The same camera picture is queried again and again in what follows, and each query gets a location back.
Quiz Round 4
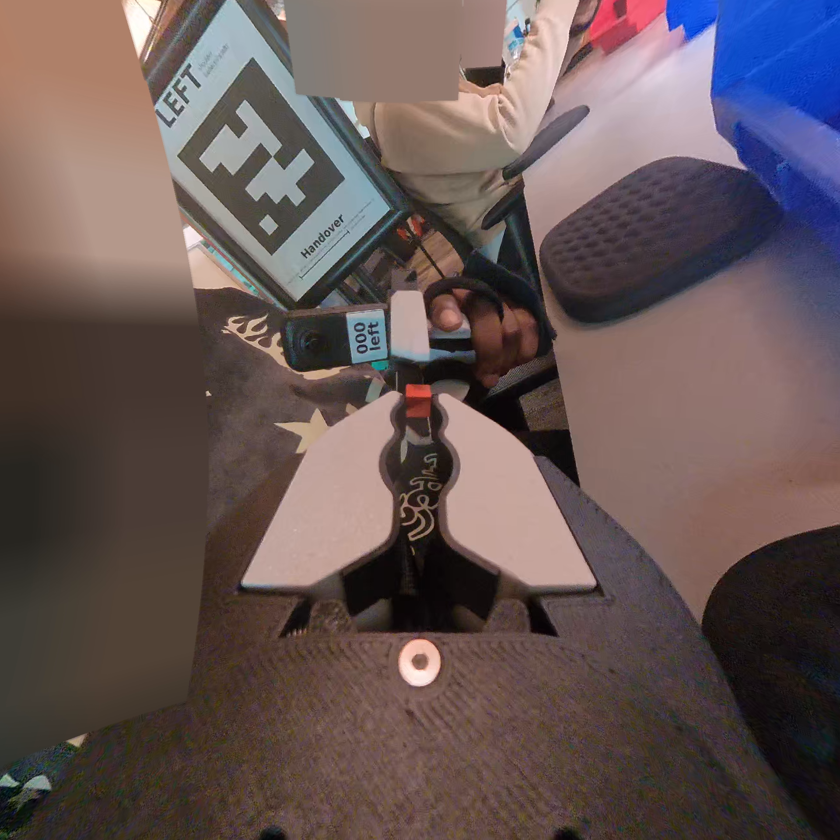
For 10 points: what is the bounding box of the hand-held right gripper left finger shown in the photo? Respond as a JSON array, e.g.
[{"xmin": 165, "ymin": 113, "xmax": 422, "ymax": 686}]
[{"xmin": 241, "ymin": 392, "xmax": 408, "ymax": 618}]

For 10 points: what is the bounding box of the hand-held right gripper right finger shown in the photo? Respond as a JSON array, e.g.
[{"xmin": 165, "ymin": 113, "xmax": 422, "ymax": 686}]
[{"xmin": 436, "ymin": 392, "xmax": 599, "ymax": 620}]

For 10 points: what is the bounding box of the blue plastic bin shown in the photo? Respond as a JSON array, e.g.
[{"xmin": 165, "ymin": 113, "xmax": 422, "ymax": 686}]
[
  {"xmin": 666, "ymin": 0, "xmax": 721, "ymax": 34},
  {"xmin": 709, "ymin": 0, "xmax": 840, "ymax": 217}
]

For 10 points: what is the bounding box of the person's left hand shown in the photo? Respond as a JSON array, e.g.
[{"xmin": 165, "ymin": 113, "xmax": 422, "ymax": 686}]
[{"xmin": 431, "ymin": 289, "xmax": 540, "ymax": 388}]

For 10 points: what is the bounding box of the printed marker sign board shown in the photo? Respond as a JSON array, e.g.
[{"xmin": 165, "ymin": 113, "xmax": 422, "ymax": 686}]
[{"xmin": 142, "ymin": 0, "xmax": 410, "ymax": 309}]

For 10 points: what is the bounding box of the black office chair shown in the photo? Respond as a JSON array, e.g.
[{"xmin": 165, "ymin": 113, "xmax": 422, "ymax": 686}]
[{"xmin": 479, "ymin": 105, "xmax": 592, "ymax": 303}]

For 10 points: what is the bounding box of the black dimpled pad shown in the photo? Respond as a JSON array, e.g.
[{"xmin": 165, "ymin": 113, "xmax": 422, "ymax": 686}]
[
  {"xmin": 540, "ymin": 158, "xmax": 784, "ymax": 324},
  {"xmin": 703, "ymin": 525, "xmax": 840, "ymax": 840}
]

